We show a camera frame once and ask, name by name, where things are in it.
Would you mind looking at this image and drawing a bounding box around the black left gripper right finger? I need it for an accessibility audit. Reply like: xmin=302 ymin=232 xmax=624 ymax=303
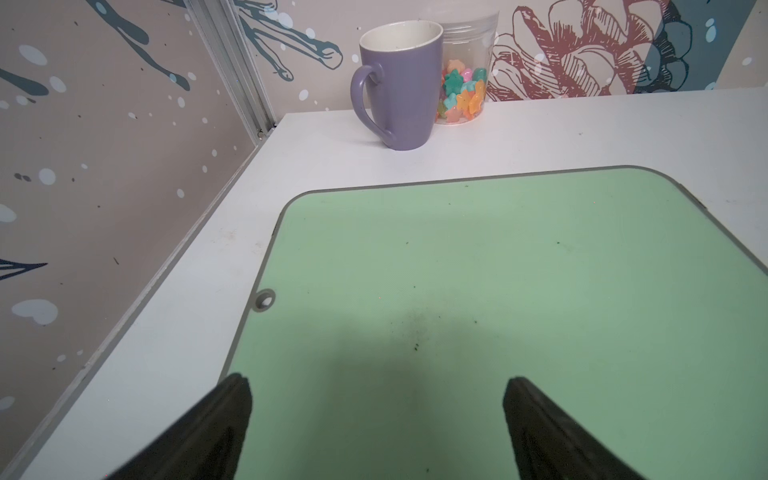
xmin=502 ymin=377 xmax=643 ymax=480

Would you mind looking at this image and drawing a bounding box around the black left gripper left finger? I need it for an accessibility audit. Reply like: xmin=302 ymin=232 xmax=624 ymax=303
xmin=109 ymin=373 xmax=252 ymax=480

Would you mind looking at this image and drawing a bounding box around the green cutting board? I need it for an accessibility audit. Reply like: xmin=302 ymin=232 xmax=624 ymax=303
xmin=229 ymin=167 xmax=767 ymax=479

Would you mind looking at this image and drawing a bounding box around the clear jar of colourful candies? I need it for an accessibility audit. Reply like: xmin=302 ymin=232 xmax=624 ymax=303
xmin=425 ymin=0 xmax=499 ymax=125

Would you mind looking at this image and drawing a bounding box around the purple ceramic mug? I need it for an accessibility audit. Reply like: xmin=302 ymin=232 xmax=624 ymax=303
xmin=350 ymin=20 xmax=444 ymax=151

